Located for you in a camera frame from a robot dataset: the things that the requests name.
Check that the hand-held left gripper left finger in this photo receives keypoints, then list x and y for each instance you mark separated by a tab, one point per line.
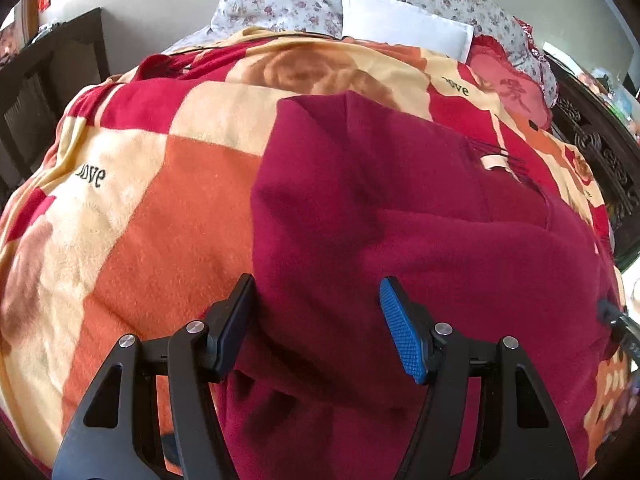
235	330

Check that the orange red patterned blanket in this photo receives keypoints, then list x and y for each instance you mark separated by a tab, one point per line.
150	210

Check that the dark red sweater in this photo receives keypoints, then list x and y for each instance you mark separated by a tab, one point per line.
375	200

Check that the red heart cushion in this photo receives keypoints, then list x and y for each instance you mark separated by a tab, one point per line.
510	85

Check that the white pillow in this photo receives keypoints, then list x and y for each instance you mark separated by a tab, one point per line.
400	22

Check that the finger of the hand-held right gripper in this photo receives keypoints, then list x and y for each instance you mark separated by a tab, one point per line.
622	327

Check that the pile of assorted packets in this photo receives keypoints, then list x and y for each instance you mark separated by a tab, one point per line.
617	95

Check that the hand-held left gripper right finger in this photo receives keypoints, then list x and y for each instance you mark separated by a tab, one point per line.
400	330

